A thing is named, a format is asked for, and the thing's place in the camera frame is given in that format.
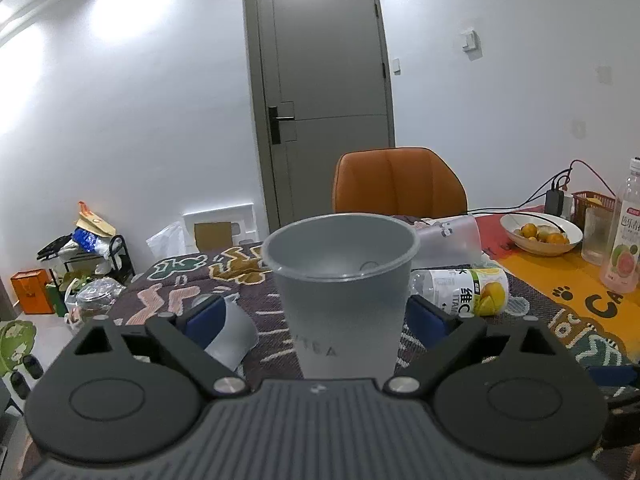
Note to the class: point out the white bowl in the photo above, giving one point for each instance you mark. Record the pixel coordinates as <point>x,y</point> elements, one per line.
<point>540,249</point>

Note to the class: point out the white plastic bag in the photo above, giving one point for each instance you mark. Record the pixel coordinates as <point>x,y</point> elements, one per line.
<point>167,242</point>

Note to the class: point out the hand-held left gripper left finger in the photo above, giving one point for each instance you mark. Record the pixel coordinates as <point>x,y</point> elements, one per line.
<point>205,317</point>

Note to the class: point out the pink label drink bottle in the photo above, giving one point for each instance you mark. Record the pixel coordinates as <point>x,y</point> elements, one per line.
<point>625,250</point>

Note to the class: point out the orange box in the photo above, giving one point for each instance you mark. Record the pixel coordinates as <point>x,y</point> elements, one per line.
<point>32,292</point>

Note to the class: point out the black power adapter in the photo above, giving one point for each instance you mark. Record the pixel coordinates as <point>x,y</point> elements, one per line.
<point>553,202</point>

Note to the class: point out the red plastic basket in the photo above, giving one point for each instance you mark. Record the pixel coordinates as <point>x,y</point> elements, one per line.
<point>580,207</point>

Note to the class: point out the small white wall switch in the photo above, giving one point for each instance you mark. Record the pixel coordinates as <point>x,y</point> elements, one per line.
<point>396,66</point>

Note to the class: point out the black shoe rack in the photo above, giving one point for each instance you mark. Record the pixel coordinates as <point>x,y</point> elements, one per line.
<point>117,260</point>

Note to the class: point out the grey door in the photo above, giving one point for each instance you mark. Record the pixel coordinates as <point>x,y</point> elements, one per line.
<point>325,85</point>

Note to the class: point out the clear plastic bag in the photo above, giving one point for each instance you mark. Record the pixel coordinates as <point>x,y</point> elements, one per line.
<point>97,297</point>

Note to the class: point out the clear drinking glass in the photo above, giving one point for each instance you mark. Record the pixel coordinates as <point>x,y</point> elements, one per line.
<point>597,237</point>

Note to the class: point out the orange printed tablecloth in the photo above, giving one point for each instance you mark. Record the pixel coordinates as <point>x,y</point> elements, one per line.
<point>550,280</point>

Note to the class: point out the frosted plastic cup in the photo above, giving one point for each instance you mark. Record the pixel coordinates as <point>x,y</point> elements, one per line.
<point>450,245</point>

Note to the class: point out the translucent grey plastic cup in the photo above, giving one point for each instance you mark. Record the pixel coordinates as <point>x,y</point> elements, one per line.
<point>232,335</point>

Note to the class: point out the white foam panel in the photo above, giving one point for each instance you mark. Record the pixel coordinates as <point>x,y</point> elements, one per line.
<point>242,220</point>

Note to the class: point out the yellow label plastic bottle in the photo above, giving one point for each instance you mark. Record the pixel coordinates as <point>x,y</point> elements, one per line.
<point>465,291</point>

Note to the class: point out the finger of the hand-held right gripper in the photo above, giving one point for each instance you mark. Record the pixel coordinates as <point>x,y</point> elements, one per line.
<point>615,376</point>

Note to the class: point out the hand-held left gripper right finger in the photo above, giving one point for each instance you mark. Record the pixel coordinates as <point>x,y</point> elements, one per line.
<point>425,320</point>

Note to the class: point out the patterned dark blanket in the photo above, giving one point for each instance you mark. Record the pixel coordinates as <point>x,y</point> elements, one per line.
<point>270,340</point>

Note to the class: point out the brown cardboard piece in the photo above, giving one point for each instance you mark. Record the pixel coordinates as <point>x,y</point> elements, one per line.
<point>212,236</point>

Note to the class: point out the orange leather chair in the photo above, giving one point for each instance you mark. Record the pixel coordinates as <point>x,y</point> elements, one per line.
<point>397,182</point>

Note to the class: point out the orange fruit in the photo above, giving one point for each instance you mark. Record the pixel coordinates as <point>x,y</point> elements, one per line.
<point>529,231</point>
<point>558,238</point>

